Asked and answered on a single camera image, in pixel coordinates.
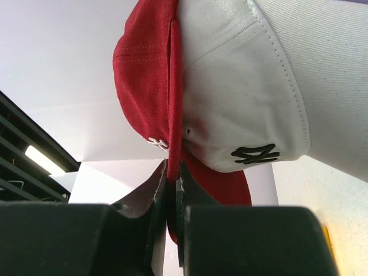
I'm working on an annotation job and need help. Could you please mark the white cap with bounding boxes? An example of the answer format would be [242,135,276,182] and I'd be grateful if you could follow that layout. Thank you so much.
[177,0,368,185]

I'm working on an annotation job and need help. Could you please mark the yellow plastic tray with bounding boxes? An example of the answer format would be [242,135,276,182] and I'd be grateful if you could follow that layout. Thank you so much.
[321,224,336,262]

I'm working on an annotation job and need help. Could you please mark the red baseball cap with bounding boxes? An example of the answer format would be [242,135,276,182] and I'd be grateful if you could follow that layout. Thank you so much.
[112,0,252,245]

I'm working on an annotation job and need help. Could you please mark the purple cap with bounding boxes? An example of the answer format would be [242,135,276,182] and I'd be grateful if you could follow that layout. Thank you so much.
[346,0,368,6]

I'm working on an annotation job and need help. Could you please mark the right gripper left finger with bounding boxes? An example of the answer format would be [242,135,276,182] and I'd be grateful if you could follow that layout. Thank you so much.
[1,161,167,275]

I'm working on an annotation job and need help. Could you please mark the black ceiling beams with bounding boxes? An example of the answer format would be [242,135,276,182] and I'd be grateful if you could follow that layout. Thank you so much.
[1,93,80,203]

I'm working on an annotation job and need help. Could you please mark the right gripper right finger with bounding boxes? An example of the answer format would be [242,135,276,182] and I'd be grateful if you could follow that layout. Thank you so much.
[176,163,338,275]

